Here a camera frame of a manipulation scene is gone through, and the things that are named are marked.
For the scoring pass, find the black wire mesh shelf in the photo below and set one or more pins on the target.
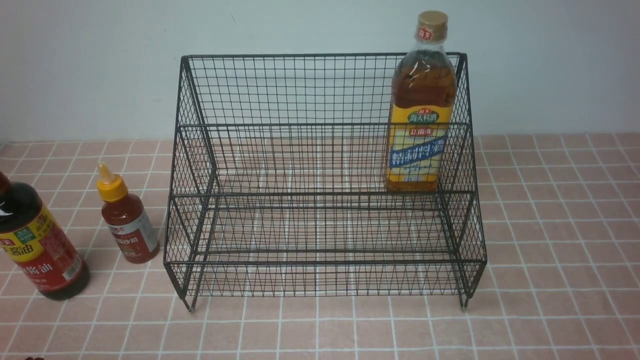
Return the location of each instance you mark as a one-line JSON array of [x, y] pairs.
[[278, 188]]

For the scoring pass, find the red sauce squeeze bottle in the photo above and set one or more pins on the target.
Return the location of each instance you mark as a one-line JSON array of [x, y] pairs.
[[126, 218]]

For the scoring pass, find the dark soy sauce bottle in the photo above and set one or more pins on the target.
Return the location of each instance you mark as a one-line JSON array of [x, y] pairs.
[[36, 243]]

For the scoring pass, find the amber cooking wine bottle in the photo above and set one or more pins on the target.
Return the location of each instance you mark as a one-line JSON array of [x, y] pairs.
[[423, 92]]

